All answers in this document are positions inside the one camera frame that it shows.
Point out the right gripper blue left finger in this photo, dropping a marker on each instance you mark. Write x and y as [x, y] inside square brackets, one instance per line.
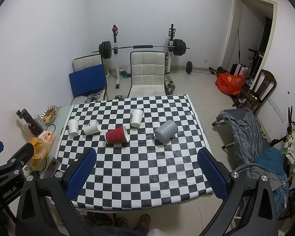
[78, 172]

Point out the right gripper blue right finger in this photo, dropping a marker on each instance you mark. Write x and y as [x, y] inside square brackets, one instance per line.
[215, 172]

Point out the red ribbed paper cup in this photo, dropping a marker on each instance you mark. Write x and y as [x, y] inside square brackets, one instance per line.
[118, 135]

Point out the white paper cup lying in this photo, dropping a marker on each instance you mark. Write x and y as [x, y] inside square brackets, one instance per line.
[92, 128]

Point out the white paper cup far left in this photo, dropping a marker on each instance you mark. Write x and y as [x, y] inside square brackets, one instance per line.
[73, 127]

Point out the grey plastic cup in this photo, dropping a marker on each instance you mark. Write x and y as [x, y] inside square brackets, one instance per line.
[166, 131]

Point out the white paper cup centre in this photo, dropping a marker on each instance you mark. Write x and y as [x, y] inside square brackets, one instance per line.
[136, 118]

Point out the smartphone on table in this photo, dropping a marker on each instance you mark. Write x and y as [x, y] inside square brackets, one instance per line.
[52, 168]

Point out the grey clothes pile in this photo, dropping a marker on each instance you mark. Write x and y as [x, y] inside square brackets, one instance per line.
[249, 142]

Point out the orange snack packet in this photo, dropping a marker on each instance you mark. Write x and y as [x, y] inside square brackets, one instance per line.
[47, 137]

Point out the teal blanket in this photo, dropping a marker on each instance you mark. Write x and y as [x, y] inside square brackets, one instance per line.
[270, 162]

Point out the dark bottle box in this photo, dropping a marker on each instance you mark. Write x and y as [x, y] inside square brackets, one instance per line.
[33, 126]

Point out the patterned snack plate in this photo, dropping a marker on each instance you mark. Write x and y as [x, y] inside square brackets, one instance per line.
[49, 114]

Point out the black white checkered tablecloth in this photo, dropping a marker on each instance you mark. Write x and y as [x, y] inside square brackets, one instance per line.
[143, 173]

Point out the person's sandaled foot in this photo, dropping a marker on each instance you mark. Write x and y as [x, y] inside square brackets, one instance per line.
[144, 221]

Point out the red orange plastic bag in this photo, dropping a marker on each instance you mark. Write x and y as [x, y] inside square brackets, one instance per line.
[230, 84]

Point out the dumbbell under chair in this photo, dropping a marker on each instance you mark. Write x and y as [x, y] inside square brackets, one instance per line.
[170, 88]

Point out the dark wooden chair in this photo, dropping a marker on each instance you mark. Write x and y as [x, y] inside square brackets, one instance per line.
[264, 86]

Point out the pink suitcase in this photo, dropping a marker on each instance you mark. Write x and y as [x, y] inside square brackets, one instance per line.
[239, 69]

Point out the small barbell on floor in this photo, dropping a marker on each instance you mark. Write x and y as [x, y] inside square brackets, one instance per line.
[189, 68]

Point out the white quilted chair left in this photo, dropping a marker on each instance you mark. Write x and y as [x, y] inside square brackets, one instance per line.
[86, 62]

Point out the white quilted chair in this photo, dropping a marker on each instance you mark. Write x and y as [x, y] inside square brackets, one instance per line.
[147, 74]
[86, 62]

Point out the white quilted chair centre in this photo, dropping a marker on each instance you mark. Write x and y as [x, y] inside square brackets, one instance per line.
[147, 74]

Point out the barbell with black plates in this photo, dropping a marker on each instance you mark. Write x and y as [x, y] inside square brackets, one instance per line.
[178, 48]

